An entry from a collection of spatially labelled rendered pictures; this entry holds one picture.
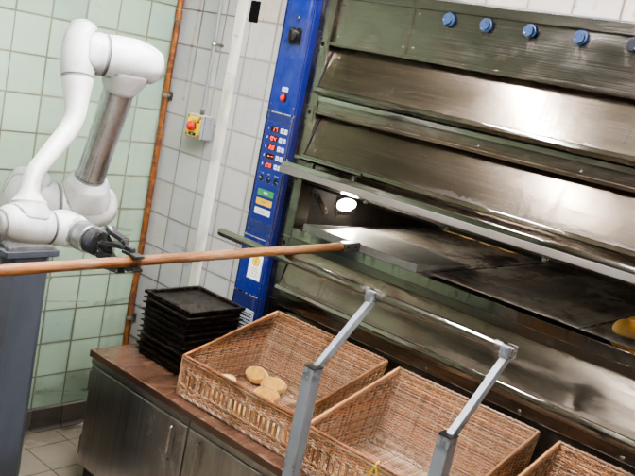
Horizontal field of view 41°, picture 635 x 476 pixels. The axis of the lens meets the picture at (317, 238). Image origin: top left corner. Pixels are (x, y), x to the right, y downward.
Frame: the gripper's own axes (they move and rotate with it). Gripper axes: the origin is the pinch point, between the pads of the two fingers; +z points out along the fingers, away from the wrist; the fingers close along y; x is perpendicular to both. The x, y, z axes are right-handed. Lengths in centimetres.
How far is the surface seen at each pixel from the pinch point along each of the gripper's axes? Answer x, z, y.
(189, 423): -45, -13, 65
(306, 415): -41, 40, 37
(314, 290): -98, -14, 20
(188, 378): -49, -22, 52
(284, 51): -96, -52, -65
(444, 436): -40, 87, 22
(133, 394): -45, -44, 67
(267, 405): -50, 16, 46
